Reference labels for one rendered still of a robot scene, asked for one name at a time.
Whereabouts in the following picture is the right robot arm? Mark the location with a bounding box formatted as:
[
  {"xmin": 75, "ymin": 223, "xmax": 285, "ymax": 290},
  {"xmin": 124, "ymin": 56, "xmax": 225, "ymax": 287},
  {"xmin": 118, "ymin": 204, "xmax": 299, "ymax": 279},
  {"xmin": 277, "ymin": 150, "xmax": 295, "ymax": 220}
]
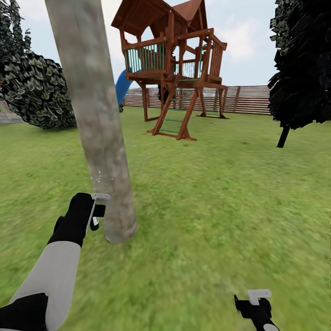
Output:
[{"xmin": 234, "ymin": 289, "xmax": 279, "ymax": 331}]

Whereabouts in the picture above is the pesticide atomizer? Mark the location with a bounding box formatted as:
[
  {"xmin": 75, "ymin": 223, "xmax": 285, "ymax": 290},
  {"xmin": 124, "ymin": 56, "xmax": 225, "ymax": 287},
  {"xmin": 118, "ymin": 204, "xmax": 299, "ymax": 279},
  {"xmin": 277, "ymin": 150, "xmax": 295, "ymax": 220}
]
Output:
[{"xmin": 89, "ymin": 217, "xmax": 99, "ymax": 231}]

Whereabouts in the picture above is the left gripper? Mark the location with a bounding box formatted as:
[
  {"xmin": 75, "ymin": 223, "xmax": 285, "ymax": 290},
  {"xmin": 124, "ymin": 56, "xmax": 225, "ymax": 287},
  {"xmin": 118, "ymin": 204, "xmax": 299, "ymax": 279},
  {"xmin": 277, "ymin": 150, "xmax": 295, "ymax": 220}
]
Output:
[{"xmin": 92, "ymin": 204, "xmax": 106, "ymax": 218}]

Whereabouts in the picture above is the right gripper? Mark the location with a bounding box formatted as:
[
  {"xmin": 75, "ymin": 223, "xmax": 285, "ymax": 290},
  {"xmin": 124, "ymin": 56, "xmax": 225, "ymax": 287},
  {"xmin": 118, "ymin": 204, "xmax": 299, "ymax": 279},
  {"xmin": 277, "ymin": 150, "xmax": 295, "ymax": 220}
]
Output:
[{"xmin": 234, "ymin": 295, "xmax": 272, "ymax": 321}]

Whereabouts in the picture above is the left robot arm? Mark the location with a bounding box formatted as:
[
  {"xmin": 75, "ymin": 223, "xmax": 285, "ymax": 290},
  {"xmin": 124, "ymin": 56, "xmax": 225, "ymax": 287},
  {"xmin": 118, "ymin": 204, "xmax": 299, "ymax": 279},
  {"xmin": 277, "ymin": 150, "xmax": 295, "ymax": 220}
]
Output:
[{"xmin": 0, "ymin": 193, "xmax": 112, "ymax": 331}]

